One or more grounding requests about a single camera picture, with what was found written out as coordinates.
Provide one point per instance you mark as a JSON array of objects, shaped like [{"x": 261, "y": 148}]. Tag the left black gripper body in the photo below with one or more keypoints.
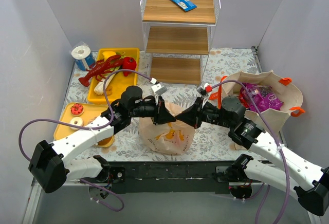
[{"x": 157, "y": 112}]

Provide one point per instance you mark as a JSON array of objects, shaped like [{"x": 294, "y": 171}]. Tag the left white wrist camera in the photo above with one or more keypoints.
[{"x": 157, "y": 89}]

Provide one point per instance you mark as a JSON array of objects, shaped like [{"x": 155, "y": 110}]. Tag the red candy bag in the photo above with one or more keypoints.
[{"x": 242, "y": 99}]

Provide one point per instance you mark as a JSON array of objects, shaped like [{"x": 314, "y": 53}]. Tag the red frosted donut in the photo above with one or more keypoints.
[{"x": 77, "y": 109}]

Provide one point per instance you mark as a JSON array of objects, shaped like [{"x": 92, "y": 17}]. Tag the blue snack packet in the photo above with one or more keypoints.
[{"x": 185, "y": 5}]

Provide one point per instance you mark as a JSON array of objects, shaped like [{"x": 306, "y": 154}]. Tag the white leek stalk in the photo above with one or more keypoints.
[{"x": 99, "y": 87}]

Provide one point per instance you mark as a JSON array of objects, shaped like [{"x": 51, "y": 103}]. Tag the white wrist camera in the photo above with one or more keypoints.
[
  {"x": 204, "y": 89},
  {"x": 157, "y": 89}
]

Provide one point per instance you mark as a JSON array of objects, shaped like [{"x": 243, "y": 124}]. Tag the red toy lobster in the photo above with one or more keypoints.
[{"x": 101, "y": 68}]

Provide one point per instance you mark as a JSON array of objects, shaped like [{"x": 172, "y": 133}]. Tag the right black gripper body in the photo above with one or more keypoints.
[{"x": 196, "y": 116}]

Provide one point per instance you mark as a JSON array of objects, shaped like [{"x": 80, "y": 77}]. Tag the banana print plastic bag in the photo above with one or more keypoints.
[{"x": 170, "y": 138}]

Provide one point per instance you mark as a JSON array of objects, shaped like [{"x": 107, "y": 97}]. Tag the blue wrapped paper roll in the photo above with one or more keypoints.
[{"x": 82, "y": 56}]

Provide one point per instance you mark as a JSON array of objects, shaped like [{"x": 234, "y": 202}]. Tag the purple snack bag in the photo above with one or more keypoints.
[{"x": 261, "y": 97}]

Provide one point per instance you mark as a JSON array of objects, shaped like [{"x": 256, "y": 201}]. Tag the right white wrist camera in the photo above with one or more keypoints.
[{"x": 204, "y": 89}]

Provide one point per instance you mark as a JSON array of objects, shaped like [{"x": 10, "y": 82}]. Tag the floral table mat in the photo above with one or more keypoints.
[{"x": 211, "y": 143}]

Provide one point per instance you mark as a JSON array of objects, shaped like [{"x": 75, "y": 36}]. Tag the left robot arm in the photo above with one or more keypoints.
[{"x": 55, "y": 163}]

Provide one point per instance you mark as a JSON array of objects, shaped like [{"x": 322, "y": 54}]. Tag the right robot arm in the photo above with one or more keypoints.
[{"x": 305, "y": 181}]

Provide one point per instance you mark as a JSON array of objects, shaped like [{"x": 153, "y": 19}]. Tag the red bell pepper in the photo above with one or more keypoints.
[{"x": 129, "y": 63}]

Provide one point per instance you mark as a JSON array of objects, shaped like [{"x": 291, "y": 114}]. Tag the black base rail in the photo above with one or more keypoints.
[{"x": 167, "y": 176}]

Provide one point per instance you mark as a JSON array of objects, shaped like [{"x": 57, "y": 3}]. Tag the yellow vegetable bin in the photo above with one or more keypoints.
[{"x": 119, "y": 83}]

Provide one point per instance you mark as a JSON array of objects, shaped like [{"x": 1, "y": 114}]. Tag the white ring donut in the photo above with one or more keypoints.
[{"x": 76, "y": 123}]

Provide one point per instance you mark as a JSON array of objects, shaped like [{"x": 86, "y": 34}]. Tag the beige canvas tote bag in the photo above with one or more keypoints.
[{"x": 285, "y": 90}]

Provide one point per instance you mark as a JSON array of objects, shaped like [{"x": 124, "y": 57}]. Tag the white wire wooden shelf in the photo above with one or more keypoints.
[{"x": 184, "y": 36}]

